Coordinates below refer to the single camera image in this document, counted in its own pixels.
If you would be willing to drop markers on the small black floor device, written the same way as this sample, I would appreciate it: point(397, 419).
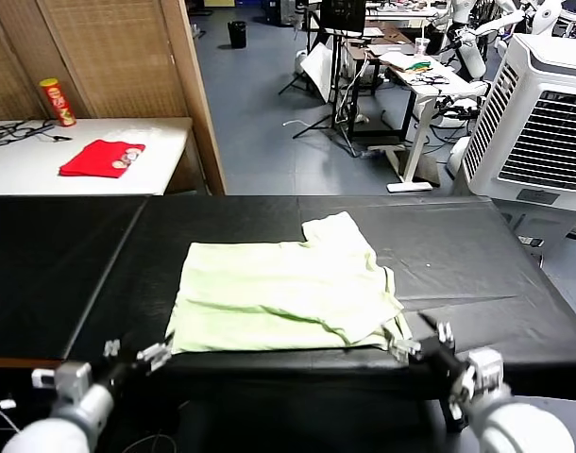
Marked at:
point(531, 240)

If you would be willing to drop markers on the green yellow cloth bundle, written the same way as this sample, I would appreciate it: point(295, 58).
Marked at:
point(419, 65)

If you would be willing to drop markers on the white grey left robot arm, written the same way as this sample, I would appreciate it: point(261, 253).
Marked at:
point(61, 424)

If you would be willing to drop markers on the light green t-shirt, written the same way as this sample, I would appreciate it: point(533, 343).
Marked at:
point(278, 292)

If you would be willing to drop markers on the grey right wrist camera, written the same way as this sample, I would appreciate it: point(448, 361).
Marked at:
point(484, 373)

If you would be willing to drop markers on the plastic cup with straw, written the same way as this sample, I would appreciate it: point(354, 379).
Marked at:
point(421, 46)

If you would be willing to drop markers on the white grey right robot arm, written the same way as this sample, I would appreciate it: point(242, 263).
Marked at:
point(519, 424)

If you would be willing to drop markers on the white humanoid robot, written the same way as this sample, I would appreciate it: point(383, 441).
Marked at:
point(472, 56)
point(545, 16)

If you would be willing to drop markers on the white side table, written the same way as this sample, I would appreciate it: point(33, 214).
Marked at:
point(160, 151)

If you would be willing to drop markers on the folded red shirt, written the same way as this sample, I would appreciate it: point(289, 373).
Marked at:
point(96, 158)

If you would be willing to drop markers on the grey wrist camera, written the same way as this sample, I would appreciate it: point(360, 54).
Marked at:
point(71, 377)
point(484, 373)

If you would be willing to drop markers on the white air cooler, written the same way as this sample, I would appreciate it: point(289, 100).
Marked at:
point(529, 141)

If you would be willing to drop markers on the black monitor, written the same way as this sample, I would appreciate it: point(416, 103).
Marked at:
point(342, 13)

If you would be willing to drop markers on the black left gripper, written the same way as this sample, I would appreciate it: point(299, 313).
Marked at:
point(120, 375)

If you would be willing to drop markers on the white standing desk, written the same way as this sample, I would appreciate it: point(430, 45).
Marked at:
point(418, 137)

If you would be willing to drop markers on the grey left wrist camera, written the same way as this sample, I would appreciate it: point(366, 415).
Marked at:
point(71, 377)

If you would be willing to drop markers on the small black table cover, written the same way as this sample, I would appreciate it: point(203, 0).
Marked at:
point(47, 273)

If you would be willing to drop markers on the black tripod stand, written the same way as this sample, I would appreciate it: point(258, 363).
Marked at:
point(337, 85)

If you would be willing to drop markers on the red yellow chips can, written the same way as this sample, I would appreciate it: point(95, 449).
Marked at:
point(59, 104)

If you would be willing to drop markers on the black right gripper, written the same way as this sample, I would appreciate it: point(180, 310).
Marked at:
point(441, 365)

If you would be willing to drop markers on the large black table cover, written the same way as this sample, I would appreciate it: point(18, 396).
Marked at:
point(458, 245)

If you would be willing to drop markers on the black trash bin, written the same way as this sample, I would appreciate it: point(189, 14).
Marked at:
point(237, 34)

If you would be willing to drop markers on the wooden folding screen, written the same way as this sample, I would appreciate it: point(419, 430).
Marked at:
point(123, 56)

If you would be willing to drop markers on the grey laptop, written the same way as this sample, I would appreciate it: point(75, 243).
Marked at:
point(389, 48)

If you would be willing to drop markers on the white reflector board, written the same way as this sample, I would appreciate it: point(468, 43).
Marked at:
point(318, 68)

